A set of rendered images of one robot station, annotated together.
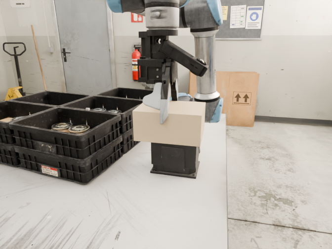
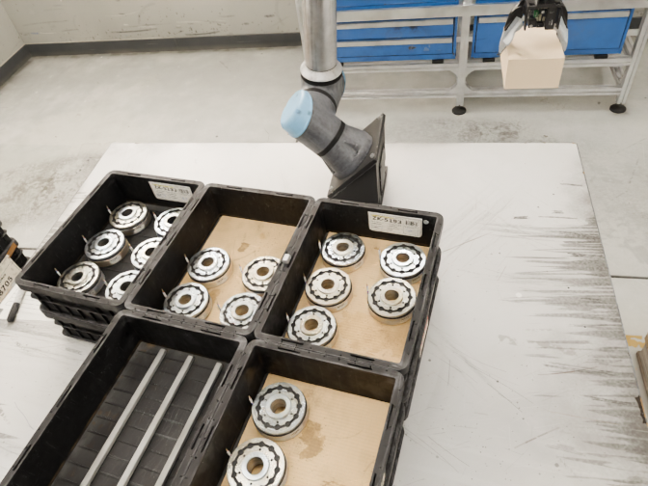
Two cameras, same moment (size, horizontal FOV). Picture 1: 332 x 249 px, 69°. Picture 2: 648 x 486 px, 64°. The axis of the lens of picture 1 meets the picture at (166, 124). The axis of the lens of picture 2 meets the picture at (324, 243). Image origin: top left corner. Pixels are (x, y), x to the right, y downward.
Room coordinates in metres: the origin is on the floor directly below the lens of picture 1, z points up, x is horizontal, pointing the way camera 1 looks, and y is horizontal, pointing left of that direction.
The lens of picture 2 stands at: (1.07, 1.14, 1.75)
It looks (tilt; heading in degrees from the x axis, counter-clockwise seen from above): 47 degrees down; 274
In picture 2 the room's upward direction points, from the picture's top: 10 degrees counter-clockwise
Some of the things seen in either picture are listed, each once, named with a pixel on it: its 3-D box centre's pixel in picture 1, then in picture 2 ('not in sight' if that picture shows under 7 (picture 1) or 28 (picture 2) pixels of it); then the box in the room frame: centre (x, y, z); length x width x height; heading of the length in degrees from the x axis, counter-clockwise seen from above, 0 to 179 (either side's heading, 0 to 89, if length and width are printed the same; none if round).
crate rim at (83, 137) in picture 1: (67, 121); (355, 274); (1.06, 0.45, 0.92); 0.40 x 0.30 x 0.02; 68
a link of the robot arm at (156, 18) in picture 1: (161, 20); not in sight; (0.58, 0.01, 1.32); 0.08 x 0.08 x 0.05
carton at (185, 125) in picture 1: (171, 120); (529, 56); (0.58, -0.01, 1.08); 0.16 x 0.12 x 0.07; 77
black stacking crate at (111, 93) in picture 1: (132, 102); (124, 246); (1.62, 0.23, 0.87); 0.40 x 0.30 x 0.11; 68
